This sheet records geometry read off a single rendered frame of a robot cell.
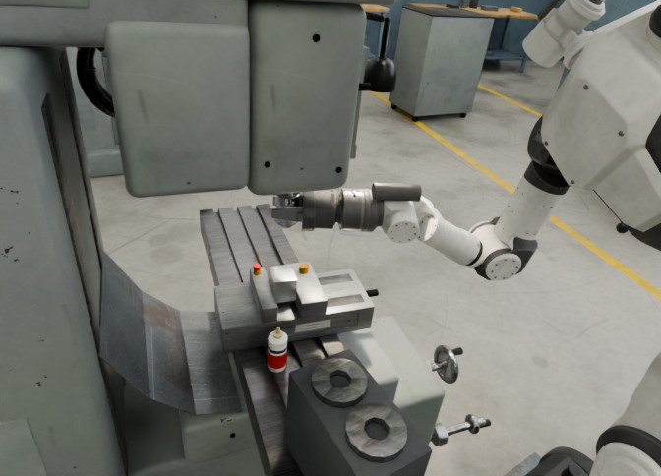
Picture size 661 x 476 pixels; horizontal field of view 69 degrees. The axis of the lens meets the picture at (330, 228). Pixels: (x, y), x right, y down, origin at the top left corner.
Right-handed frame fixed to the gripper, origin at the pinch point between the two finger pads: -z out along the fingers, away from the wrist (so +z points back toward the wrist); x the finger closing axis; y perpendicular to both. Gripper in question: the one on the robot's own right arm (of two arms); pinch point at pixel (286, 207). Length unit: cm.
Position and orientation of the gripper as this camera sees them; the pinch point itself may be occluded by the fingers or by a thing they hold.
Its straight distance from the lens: 98.0
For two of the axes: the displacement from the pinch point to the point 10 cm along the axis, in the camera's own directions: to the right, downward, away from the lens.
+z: 10.0, 0.4, 0.8
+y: -0.8, 8.5, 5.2
